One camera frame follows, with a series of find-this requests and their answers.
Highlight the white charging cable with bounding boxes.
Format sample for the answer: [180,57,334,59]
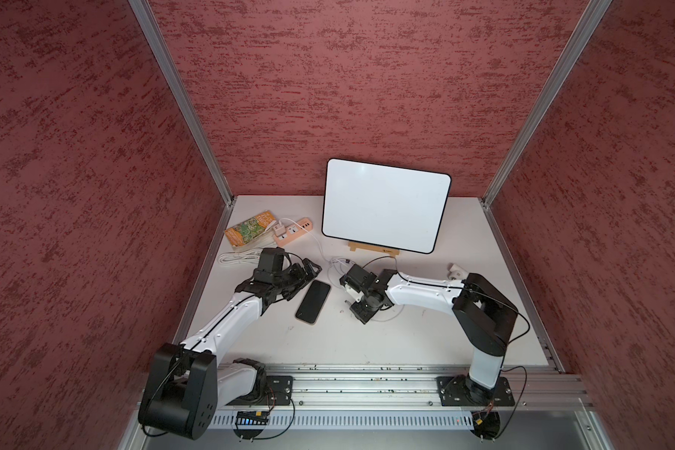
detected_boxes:
[283,217,406,324]

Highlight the black phone pink case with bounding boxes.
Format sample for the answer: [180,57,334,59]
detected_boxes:
[294,280,331,324]

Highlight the white plug adapter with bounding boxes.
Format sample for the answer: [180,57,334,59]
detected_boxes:
[447,264,469,281]

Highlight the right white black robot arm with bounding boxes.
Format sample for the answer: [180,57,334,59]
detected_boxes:
[339,264,521,403]

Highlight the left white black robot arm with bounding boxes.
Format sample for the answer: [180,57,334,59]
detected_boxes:
[138,247,322,440]

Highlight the pink power strip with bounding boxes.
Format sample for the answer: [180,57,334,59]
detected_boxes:
[273,217,313,248]

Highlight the wooden board stand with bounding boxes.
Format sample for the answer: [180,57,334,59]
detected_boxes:
[348,241,401,257]

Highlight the white charger in strip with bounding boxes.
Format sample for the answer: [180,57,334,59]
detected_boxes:
[274,223,286,236]

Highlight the colourful patterned book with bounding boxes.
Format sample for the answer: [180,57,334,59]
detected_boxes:
[224,211,278,251]

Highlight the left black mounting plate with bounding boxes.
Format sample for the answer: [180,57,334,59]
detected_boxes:
[228,375,294,407]

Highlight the black mounting plate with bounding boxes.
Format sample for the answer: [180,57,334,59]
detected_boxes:
[228,375,294,407]
[436,375,516,408]

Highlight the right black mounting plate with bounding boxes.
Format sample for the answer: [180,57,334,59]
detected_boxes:
[436,375,516,408]

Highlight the white power strip cord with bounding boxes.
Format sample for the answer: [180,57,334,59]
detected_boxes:
[218,246,266,268]

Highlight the white board black frame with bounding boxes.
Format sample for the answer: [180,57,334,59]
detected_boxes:
[322,159,452,254]

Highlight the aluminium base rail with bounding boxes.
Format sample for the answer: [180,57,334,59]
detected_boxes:
[266,365,594,412]

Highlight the left aluminium corner post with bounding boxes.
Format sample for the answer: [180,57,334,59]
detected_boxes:
[127,0,236,208]

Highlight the aluminium corner post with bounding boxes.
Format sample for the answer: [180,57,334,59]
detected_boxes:
[481,0,611,210]
[127,0,236,208]

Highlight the right aluminium corner post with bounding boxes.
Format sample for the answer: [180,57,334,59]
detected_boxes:
[481,0,611,210]

